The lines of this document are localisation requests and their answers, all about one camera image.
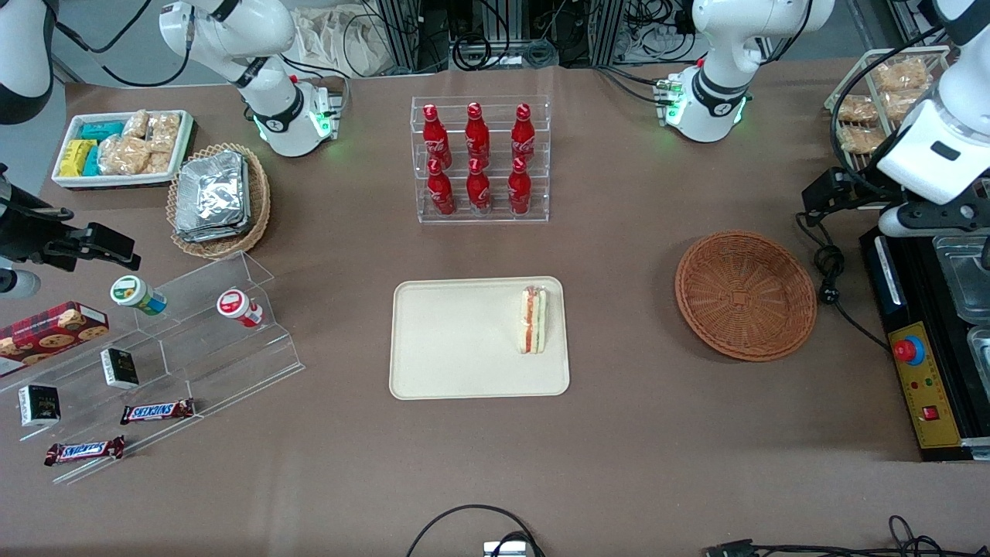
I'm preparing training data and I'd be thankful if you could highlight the beige plastic tray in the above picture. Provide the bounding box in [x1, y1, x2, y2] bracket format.
[389, 276, 571, 401]

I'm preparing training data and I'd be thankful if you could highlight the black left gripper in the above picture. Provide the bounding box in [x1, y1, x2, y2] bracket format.
[802, 167, 890, 231]

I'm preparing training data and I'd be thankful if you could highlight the light wicker basket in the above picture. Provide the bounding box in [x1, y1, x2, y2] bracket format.
[166, 142, 271, 260]

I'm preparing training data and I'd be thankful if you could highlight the triangle sandwich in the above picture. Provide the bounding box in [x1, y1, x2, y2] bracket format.
[517, 285, 548, 355]

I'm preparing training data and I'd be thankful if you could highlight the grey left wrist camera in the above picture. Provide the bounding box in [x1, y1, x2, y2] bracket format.
[878, 203, 990, 237]

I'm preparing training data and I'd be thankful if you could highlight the clear acrylic stepped display stand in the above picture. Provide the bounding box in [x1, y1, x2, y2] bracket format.
[0, 250, 305, 486]

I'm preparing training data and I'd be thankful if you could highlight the black power cable with plug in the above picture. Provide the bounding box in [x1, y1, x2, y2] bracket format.
[795, 213, 890, 350]

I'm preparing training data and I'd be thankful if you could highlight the brown wicker basket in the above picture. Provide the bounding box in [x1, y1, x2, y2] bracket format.
[674, 231, 818, 363]

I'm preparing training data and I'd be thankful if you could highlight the green sunflower snack cup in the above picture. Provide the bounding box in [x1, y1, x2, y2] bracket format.
[110, 275, 168, 316]

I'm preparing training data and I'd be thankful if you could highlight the yellow snack pack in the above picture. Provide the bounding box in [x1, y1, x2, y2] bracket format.
[60, 139, 97, 178]

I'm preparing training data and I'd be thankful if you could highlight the black coiled cable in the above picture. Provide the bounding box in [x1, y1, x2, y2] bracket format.
[452, 31, 497, 72]

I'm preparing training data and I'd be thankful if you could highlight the black looped cable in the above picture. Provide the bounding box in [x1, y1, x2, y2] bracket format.
[406, 504, 542, 557]

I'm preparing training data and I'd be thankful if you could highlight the red cola bottle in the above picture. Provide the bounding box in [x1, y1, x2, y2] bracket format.
[466, 159, 493, 215]
[507, 158, 533, 216]
[422, 103, 452, 169]
[465, 101, 491, 167]
[510, 102, 537, 165]
[426, 159, 457, 217]

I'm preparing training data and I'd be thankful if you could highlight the clear acrylic bottle rack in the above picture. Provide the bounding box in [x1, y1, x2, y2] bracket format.
[411, 96, 551, 224]

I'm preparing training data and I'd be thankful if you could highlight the clear fried snack bag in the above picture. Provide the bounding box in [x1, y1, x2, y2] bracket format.
[839, 124, 888, 154]
[882, 90, 941, 121]
[874, 59, 930, 92]
[839, 94, 879, 123]

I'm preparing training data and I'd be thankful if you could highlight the red plaid cookie box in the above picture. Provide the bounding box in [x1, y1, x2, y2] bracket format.
[0, 301, 110, 371]

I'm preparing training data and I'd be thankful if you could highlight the black tea box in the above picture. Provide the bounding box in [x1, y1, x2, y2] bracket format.
[18, 384, 61, 428]
[101, 348, 140, 390]

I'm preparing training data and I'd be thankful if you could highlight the metal tray insert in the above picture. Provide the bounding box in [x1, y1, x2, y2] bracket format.
[932, 234, 990, 324]
[965, 325, 990, 403]

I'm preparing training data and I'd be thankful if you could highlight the white cloth bag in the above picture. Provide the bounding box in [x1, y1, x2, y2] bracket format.
[294, 6, 395, 78]

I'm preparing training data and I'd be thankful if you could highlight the aluminium frame post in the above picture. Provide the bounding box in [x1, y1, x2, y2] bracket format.
[371, 0, 449, 74]
[588, 0, 629, 64]

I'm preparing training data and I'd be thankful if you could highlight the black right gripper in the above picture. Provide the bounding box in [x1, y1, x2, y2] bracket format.
[0, 164, 142, 273]

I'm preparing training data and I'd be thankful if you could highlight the red lid snack cup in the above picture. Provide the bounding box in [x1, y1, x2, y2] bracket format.
[217, 289, 264, 328]

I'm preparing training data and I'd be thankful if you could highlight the silver foil pack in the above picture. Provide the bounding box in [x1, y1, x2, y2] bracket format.
[175, 150, 247, 233]
[174, 155, 251, 243]

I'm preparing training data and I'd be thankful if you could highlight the Snickers chocolate bar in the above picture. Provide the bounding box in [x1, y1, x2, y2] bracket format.
[120, 398, 196, 425]
[44, 436, 126, 466]

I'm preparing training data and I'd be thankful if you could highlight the white plastic bin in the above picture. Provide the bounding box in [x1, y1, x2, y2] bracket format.
[51, 110, 196, 190]

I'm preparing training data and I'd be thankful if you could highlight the white wire rack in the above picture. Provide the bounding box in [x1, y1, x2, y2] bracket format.
[824, 45, 952, 175]

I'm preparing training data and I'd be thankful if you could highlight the black cable with connector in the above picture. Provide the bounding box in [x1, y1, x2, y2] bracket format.
[704, 514, 990, 557]

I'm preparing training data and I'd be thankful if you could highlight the black machine with yellow panel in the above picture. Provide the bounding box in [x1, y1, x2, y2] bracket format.
[859, 224, 990, 463]

